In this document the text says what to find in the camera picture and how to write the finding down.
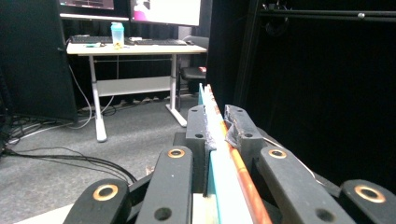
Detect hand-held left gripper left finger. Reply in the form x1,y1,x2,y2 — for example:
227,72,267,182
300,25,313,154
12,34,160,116
185,105,218,195

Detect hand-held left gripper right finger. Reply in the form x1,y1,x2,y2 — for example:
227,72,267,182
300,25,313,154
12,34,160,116
223,105,269,171

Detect colourful picture book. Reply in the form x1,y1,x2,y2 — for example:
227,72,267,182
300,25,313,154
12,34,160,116
191,82,274,224

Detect grey office chair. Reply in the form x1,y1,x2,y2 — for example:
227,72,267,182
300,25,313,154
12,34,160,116
177,35,210,111

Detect white desk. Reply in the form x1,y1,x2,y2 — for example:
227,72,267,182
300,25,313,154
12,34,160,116
65,43,208,143

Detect black keyboard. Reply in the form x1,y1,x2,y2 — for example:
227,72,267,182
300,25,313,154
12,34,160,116
134,38,189,47
69,35,114,45

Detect black curtain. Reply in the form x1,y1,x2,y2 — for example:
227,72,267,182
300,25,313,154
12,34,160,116
205,0,396,195

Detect bright computer monitor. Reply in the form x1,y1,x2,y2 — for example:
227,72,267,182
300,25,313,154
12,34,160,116
130,0,202,27

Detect teal lid shaker bottle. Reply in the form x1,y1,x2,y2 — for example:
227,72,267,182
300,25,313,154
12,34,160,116
110,21,125,50

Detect black metal bar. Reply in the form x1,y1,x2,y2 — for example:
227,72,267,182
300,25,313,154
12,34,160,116
258,8,396,23

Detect dark computer monitor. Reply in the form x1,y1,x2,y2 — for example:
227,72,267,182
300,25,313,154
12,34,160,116
58,0,130,19

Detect black panel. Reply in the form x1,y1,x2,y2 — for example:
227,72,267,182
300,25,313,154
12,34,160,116
0,0,78,122

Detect white floor cables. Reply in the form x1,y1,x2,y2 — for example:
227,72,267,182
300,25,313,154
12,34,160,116
7,63,117,145

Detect black floor cable bundle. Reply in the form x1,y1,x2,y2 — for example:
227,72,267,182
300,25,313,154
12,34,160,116
0,146,138,185

